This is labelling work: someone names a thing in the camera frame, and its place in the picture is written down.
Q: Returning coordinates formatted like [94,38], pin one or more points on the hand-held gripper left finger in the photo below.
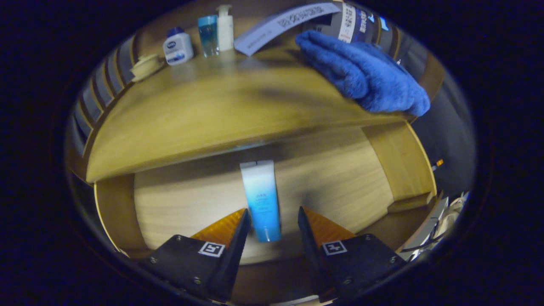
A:
[233,259]

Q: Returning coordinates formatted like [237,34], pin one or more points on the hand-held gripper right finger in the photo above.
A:
[312,255]

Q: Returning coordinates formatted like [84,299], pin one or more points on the blue and white tube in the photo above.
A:
[261,199]

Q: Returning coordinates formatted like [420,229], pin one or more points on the wooden drawer with black knob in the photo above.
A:
[178,204]

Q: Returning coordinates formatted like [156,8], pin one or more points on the wooden countertop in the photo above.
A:
[204,114]

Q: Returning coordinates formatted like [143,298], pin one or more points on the wooden cabinet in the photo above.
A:
[153,36]

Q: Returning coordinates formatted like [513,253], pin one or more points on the black backdrop cloth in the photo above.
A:
[450,140]

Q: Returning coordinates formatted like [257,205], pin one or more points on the folded blue towel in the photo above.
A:
[365,72]

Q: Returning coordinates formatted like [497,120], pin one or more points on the beige lidded ceramic cup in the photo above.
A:
[146,68]

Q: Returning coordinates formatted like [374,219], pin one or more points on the white lotion bottle blue cap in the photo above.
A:
[177,49]

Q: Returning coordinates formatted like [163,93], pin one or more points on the clear blue bottle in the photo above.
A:
[208,36]

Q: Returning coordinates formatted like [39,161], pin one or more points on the white pump bottle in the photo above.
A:
[225,32]

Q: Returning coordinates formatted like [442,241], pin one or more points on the lavender book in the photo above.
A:
[276,27]

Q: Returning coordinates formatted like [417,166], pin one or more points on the white spine book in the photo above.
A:
[346,23]

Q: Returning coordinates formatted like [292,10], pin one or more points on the dark blue book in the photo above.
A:
[365,25]

